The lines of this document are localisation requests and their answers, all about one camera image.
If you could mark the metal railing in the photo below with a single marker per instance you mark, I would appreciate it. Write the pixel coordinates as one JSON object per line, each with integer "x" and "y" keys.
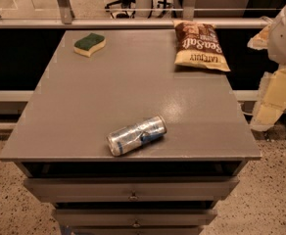
{"x": 80, "y": 14}

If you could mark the silver redbull can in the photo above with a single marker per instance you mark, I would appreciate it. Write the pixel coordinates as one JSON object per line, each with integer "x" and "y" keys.
{"x": 134, "y": 136}

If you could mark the grey drawer cabinet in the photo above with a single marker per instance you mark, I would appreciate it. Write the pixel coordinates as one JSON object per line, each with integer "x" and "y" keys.
{"x": 169, "y": 186}

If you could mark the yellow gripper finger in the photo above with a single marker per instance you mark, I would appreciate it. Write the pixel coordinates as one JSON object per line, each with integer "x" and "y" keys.
{"x": 271, "y": 102}
{"x": 259, "y": 41}

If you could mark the black office chair base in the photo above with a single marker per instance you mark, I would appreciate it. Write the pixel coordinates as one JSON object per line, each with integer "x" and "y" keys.
{"x": 125, "y": 5}

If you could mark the green and yellow sponge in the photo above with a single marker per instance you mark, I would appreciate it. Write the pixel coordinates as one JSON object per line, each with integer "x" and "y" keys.
{"x": 89, "y": 44}

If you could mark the sea salt chips bag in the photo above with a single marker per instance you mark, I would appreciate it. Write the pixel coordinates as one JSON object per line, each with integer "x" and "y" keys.
{"x": 198, "y": 46}

